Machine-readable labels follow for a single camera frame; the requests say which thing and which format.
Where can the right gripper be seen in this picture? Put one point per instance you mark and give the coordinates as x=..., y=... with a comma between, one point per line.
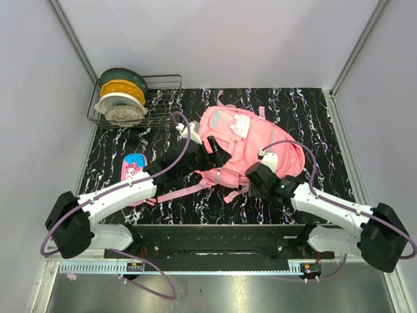
x=255, y=191

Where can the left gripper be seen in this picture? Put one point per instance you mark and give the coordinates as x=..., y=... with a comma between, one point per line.
x=219, y=155

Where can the pink school backpack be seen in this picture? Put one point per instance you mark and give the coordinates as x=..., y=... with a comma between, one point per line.
x=242, y=134

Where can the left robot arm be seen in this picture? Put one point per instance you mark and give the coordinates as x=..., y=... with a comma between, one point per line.
x=74, y=224

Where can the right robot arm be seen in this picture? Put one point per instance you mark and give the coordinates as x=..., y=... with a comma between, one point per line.
x=376, y=234

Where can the pink blue pencil case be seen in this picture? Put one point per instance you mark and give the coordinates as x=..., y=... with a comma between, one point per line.
x=132, y=164

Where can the speckled beige plate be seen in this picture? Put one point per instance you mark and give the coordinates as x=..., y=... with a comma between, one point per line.
x=125, y=116

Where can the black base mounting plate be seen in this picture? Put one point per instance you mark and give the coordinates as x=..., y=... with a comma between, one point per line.
x=157, y=248

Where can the white blue-rimmed plate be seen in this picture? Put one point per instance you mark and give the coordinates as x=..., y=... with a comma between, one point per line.
x=111, y=100

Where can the yellow plate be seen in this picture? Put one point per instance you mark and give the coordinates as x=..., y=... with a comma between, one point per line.
x=123, y=86

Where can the dark green plate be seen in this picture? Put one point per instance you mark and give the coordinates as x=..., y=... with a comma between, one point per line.
x=119, y=73

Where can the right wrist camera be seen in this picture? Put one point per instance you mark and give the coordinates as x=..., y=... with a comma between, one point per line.
x=269, y=159

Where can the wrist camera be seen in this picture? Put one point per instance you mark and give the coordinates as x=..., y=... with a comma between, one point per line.
x=269, y=159
x=191, y=132

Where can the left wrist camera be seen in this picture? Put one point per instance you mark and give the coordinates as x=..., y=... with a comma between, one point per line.
x=191, y=132

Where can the grey wire dish rack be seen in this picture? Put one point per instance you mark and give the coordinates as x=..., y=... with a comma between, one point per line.
x=162, y=99

